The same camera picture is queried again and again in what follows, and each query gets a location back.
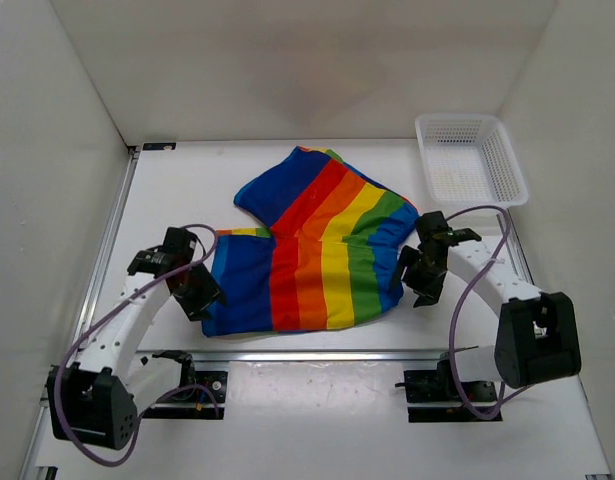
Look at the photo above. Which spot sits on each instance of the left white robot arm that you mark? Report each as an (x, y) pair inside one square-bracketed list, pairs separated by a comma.
[(98, 392)]

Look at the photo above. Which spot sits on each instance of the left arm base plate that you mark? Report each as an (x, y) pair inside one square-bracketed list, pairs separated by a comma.
[(171, 384)]

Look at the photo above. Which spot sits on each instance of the black corner label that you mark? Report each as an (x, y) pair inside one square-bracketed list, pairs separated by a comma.
[(159, 146)]

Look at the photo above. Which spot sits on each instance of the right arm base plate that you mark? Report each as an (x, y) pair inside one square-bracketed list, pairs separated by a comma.
[(432, 396)]

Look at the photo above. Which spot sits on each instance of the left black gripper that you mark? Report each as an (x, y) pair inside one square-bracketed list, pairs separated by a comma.
[(195, 309)]

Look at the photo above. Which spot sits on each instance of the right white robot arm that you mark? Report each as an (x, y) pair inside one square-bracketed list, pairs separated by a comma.
[(536, 338)]

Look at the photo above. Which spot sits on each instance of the white plastic basket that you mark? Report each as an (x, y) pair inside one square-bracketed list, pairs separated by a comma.
[(468, 160)]

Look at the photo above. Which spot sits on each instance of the rainbow striped shorts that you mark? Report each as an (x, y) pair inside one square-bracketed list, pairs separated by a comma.
[(323, 257)]

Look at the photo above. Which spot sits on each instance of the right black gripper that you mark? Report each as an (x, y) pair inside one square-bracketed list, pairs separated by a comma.
[(429, 293)]

